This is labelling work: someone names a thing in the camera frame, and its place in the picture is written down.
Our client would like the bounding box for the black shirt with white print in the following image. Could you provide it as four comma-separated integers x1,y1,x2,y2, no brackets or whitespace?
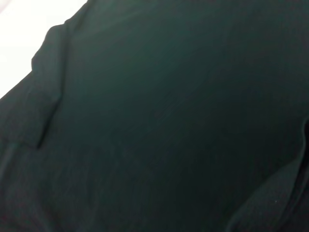
0,0,309,232

